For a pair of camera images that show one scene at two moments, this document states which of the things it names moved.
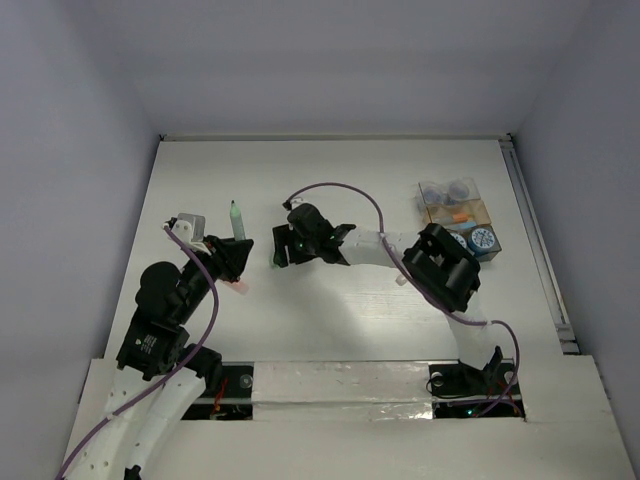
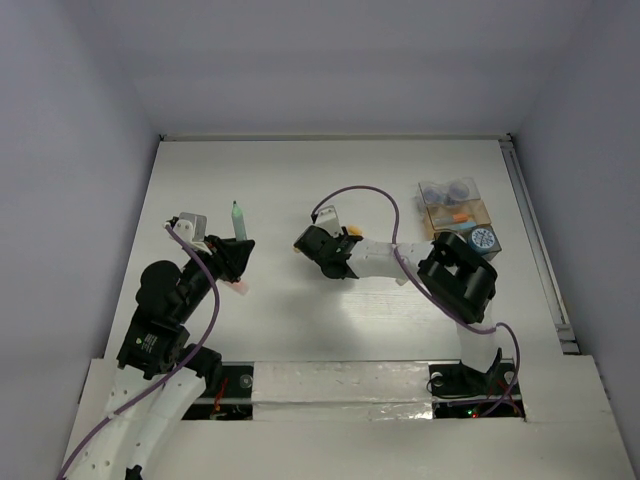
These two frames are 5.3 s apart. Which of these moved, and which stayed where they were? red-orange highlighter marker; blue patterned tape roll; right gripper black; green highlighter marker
Moved: right gripper black
Stayed: green highlighter marker; red-orange highlighter marker; blue patterned tape roll
